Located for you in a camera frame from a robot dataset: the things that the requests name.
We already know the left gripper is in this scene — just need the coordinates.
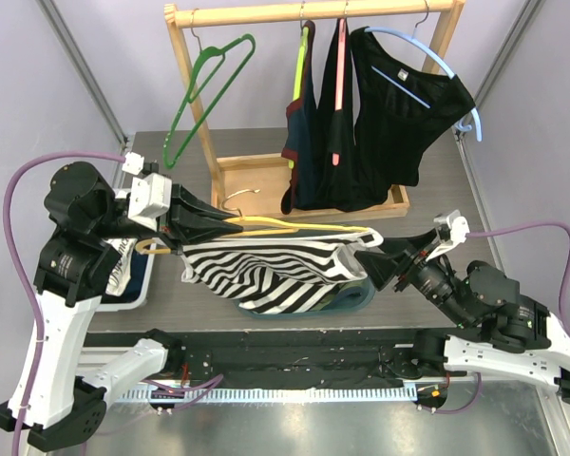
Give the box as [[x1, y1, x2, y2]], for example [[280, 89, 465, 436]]
[[92, 181, 243, 254]]

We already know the striped tank top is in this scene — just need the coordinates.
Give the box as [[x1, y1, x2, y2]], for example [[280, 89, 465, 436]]
[[181, 228, 383, 314]]

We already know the navy maroon-trim tank top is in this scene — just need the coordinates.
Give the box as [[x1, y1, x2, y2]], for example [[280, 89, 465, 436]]
[[280, 20, 320, 215]]

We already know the green hanger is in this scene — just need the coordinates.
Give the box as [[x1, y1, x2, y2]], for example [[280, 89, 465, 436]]
[[162, 9, 257, 169]]

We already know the neon yellow hanger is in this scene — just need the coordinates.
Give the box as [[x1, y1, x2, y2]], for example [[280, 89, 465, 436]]
[[287, 26, 312, 169]]

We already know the green tank top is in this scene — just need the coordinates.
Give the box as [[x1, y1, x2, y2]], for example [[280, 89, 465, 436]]
[[312, 281, 363, 312]]

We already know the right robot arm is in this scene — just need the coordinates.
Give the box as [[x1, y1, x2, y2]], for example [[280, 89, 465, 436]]
[[355, 227, 570, 405]]

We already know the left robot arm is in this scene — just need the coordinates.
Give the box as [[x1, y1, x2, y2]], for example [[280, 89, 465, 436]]
[[0, 161, 240, 453]]

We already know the black tank top on pink hanger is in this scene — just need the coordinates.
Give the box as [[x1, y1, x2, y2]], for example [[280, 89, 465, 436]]
[[281, 18, 390, 214]]

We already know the light blue hanger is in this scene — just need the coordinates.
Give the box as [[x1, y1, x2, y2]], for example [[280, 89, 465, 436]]
[[365, 27, 484, 143]]

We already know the pink hanger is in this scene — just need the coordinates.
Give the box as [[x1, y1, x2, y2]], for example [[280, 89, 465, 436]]
[[331, 18, 347, 166]]

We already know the blue plastic tub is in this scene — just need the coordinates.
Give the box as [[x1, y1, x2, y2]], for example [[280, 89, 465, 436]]
[[234, 278, 376, 320]]

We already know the navy folded garment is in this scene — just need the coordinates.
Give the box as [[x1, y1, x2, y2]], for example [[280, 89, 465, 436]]
[[119, 252, 150, 303]]

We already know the wooden clothes rack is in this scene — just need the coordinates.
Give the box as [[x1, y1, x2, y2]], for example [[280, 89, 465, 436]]
[[164, 1, 465, 222]]

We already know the white printed shirt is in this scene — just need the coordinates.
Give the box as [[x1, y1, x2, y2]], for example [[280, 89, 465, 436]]
[[105, 238, 137, 296]]

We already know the white laundry basket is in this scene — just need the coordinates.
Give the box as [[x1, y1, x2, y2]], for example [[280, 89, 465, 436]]
[[97, 237, 154, 313]]

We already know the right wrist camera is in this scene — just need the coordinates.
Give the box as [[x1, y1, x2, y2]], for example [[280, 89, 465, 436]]
[[427, 210, 470, 260]]

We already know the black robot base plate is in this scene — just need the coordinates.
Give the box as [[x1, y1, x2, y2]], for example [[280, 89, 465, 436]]
[[85, 329, 467, 387]]

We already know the white cable duct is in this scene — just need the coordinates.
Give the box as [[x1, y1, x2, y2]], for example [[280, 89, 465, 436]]
[[117, 383, 417, 405]]

